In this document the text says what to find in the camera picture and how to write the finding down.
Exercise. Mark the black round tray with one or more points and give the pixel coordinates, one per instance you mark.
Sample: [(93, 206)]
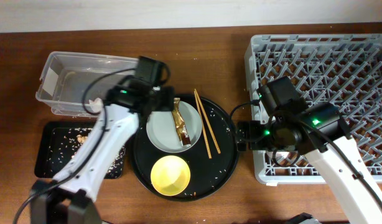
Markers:
[(206, 175)]

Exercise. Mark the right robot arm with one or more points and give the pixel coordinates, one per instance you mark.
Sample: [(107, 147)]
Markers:
[(321, 135)]

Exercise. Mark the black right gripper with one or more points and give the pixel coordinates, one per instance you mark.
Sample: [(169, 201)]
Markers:
[(254, 127)]

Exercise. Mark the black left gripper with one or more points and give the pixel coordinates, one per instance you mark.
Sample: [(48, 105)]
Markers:
[(164, 98)]

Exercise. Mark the clear plastic waste bin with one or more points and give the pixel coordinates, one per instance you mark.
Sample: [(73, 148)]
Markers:
[(75, 72)]

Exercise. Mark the white label on bin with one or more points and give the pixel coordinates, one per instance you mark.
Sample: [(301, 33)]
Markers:
[(50, 82)]

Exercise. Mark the black rectangular tray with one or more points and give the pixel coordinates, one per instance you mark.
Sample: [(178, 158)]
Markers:
[(40, 165)]

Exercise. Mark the wooden chopstick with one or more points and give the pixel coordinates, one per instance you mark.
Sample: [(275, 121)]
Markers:
[(203, 128), (205, 118)]

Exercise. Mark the grey dishwasher rack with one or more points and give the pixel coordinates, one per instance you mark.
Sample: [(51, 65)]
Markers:
[(342, 69)]

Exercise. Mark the grey plate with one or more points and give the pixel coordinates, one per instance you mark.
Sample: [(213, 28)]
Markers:
[(161, 129)]

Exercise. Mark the yellow bowl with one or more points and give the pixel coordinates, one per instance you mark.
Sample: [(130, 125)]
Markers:
[(170, 175)]

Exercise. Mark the gold snack wrapper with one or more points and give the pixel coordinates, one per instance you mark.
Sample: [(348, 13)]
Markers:
[(180, 126)]

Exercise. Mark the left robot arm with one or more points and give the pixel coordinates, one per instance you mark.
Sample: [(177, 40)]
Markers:
[(71, 194)]

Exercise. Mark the food scraps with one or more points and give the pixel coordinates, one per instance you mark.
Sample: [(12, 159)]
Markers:
[(64, 144)]

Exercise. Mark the white tissue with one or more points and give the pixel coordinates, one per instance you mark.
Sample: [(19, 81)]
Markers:
[(96, 105)]

